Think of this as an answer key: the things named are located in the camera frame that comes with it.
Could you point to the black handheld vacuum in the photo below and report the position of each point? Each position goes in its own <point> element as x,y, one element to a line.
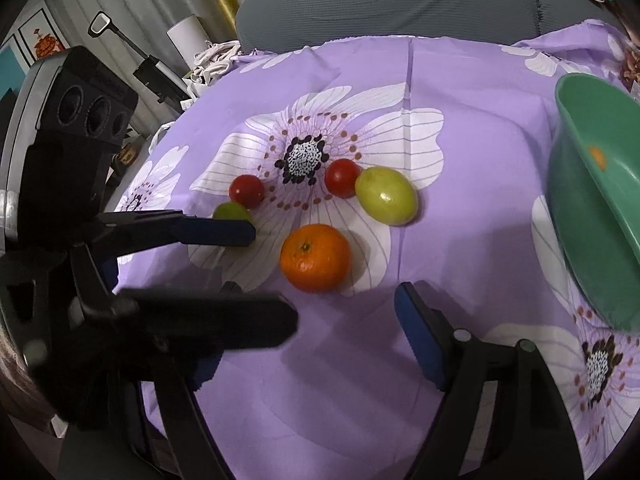
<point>155,72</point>

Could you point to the small green fruit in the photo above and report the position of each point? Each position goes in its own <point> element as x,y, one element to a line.
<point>231,210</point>

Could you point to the white cylinder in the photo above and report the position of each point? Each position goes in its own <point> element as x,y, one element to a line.
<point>187,40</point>

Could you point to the green plastic bowl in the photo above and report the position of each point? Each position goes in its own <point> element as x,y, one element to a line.
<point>585,240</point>

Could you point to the person's left forearm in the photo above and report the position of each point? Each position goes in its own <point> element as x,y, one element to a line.
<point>17,385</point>

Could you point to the orange mandarin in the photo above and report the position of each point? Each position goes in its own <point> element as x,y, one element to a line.
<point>316,258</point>

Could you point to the large green fruit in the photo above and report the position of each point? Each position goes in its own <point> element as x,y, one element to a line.
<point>386,196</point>

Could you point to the red cherry tomato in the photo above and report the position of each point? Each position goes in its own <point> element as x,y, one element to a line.
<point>247,191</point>
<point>342,178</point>

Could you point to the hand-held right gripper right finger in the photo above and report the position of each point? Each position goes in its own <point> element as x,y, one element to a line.
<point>420,335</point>

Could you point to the white crumpled cloth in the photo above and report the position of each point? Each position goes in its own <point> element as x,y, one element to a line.
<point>215,62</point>

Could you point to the purple floral cloth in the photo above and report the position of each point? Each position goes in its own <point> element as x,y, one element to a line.
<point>450,85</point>

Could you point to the framed wall picture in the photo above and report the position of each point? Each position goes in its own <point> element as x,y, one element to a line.
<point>42,40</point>

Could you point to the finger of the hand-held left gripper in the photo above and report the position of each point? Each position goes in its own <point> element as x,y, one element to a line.
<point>215,232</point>
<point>225,320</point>

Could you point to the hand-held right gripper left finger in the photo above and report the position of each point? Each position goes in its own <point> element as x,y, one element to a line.
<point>207,367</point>

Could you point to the grey sofa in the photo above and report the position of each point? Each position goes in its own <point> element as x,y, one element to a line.
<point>375,5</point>

